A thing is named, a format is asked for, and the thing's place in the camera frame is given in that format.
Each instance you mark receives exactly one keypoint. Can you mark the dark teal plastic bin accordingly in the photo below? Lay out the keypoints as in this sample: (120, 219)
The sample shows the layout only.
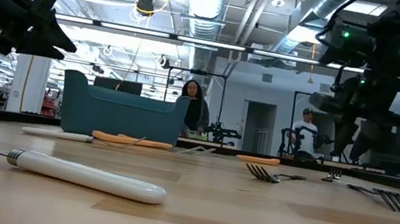
(120, 116)

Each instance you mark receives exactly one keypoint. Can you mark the long LED light bar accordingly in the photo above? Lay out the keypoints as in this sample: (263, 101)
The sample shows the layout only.
(137, 30)

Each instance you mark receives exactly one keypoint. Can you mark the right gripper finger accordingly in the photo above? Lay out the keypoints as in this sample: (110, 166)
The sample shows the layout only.
(345, 134)
(365, 136)

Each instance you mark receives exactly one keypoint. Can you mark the metal fork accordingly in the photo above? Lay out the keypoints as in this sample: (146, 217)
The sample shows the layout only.
(397, 201)

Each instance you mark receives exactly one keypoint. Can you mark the black station frame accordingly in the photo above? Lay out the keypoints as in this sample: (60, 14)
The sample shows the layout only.
(209, 73)
(300, 92)

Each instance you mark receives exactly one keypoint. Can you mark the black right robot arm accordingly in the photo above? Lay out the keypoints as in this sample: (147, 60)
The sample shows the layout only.
(396, 22)

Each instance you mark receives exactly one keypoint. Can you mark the black fork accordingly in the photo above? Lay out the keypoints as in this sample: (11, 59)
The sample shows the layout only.
(333, 177)

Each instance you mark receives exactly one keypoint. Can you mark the black metal table frame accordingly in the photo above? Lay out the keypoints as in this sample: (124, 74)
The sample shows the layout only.
(392, 181)

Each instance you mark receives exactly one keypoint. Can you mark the person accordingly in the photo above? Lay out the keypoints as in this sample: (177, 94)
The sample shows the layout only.
(194, 111)
(306, 130)

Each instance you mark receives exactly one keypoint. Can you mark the black background robot arm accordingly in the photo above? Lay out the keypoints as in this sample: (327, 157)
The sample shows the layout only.
(287, 141)
(224, 132)

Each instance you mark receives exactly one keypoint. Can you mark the silver ventilation duct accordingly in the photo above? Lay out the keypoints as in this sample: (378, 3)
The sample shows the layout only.
(294, 38)
(204, 1)

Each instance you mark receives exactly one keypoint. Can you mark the all-metal fork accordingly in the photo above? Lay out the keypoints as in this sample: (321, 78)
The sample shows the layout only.
(262, 174)

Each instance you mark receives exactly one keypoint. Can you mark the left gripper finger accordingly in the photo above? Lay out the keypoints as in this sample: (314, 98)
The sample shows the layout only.
(23, 47)
(52, 36)

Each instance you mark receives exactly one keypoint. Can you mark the white pillar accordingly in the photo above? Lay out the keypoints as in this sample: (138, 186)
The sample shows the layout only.
(29, 82)

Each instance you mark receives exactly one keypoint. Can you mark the black monitor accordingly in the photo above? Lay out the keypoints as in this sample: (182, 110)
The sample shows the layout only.
(116, 84)

